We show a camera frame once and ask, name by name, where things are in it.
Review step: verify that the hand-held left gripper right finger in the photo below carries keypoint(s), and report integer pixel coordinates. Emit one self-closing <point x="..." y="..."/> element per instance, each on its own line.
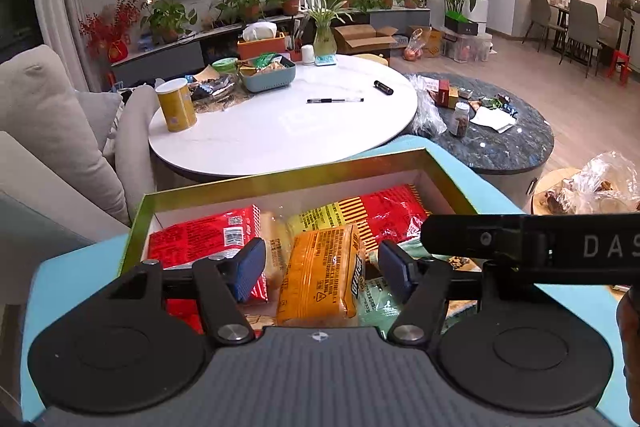
<point x="396" y="268"/>

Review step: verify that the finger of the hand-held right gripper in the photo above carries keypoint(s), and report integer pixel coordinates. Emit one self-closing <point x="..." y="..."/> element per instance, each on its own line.
<point x="457" y="236"/>

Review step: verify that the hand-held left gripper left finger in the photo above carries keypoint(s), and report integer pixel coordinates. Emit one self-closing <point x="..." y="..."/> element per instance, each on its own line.
<point x="250" y="269"/>

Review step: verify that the green snack bag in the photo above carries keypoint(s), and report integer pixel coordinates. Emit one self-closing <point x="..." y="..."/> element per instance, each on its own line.
<point x="380" y="307"/>

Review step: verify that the yellow red snack bag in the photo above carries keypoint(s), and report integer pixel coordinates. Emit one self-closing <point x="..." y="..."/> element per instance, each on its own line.
<point x="380" y="212"/>

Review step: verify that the red biscuit bag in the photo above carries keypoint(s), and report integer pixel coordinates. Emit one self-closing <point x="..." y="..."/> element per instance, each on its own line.
<point x="200" y="237"/>

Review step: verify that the orange snack packet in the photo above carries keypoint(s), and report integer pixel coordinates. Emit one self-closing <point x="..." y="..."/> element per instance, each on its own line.
<point x="320" y="277"/>

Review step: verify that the green gift box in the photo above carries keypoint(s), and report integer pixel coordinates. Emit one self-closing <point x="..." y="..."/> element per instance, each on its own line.
<point x="300" y="179"/>

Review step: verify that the person's right hand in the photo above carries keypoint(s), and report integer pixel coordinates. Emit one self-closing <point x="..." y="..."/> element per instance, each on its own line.
<point x="631" y="347"/>

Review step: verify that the crumpled clear plastic bag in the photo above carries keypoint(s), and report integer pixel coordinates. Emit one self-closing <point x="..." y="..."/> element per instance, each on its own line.
<point x="595" y="187"/>

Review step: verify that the round wooden stool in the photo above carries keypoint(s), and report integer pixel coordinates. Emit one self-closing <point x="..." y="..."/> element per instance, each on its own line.
<point x="542" y="187"/>

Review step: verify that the dark marble round table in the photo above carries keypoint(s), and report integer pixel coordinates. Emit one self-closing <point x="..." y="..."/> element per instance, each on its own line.
<point x="500" y="144"/>

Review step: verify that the jar with white lid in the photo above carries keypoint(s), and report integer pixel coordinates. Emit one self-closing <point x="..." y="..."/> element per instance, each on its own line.
<point x="460" y="121"/>

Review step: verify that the white paper sheet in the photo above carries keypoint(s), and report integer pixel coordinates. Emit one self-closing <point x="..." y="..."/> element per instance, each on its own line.
<point x="492" y="119"/>

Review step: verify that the clear bag on table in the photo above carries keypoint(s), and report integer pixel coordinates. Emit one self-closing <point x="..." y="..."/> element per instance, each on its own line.
<point x="425" y="112"/>

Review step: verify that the small colourful packets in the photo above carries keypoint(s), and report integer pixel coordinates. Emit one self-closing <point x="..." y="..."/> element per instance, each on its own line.
<point x="500" y="104"/>

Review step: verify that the red box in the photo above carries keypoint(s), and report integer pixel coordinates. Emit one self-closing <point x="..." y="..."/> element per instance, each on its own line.
<point x="444" y="94"/>

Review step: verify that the white round table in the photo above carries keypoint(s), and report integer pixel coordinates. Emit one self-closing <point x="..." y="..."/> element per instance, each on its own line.
<point x="280" y="129"/>

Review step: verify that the black marker cap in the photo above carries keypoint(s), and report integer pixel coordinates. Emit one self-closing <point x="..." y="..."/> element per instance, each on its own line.
<point x="384" y="88"/>

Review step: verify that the black pen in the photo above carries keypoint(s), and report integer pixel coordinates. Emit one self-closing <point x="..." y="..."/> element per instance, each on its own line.
<point x="335" y="100"/>

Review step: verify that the yellow canister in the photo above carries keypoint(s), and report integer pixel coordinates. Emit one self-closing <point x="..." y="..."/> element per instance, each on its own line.
<point x="176" y="107"/>

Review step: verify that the dark snack wrappers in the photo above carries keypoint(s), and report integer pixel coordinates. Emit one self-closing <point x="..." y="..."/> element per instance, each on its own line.
<point x="215" y="91"/>

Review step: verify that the red stool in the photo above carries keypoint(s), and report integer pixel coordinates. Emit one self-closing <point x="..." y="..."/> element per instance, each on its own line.
<point x="620" y="64"/>

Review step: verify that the clear storage boxes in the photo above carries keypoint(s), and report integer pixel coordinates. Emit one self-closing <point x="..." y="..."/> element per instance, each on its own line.
<point x="467" y="48"/>

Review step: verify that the grey-blue tray basket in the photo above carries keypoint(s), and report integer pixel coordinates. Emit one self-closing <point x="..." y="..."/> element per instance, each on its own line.
<point x="270" y="79"/>

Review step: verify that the plastic bag of fruit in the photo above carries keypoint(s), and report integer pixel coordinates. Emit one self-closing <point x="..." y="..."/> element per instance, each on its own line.
<point x="415" y="49"/>

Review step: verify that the yellow carton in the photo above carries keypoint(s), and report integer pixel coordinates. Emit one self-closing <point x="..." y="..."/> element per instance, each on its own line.
<point x="435" y="43"/>

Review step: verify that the green bowl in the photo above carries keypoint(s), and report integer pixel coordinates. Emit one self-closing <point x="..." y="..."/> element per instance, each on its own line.
<point x="225" y="65"/>

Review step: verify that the black green box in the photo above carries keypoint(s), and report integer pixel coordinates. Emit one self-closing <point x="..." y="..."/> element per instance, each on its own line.
<point x="460" y="24"/>

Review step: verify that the open cardboard box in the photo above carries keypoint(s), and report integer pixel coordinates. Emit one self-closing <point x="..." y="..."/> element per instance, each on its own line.
<point x="362" y="41"/>

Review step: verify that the small blue box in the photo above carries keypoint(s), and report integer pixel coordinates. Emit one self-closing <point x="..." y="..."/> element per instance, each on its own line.
<point x="325" y="60"/>

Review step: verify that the grey dining chair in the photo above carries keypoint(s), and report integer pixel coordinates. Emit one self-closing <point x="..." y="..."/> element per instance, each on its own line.
<point x="582" y="24"/>
<point x="540" y="12"/>

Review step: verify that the dining table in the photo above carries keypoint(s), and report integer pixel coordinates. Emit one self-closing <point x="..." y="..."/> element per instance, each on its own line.
<point x="607" y="27"/>

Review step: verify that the small white cup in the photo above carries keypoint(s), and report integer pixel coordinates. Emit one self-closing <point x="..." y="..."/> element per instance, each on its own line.
<point x="308" y="55"/>

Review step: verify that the white appliance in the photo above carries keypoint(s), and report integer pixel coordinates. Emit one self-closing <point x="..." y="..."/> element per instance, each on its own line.
<point x="480" y="14"/>

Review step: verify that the orange tissue box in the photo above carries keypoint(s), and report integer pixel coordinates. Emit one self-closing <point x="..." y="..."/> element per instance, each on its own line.
<point x="260" y="46"/>

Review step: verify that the grey television cabinet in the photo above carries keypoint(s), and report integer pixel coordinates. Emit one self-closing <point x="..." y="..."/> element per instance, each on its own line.
<point x="165" y="59"/>

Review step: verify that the glass vase with plant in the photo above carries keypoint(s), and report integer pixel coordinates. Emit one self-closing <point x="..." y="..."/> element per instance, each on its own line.
<point x="324" y="37"/>

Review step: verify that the beige sofa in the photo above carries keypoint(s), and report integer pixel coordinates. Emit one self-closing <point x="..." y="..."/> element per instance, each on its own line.
<point x="50" y="132"/>

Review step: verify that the red flower arrangement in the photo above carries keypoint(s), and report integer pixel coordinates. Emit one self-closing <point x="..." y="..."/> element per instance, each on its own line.
<point x="112" y="27"/>

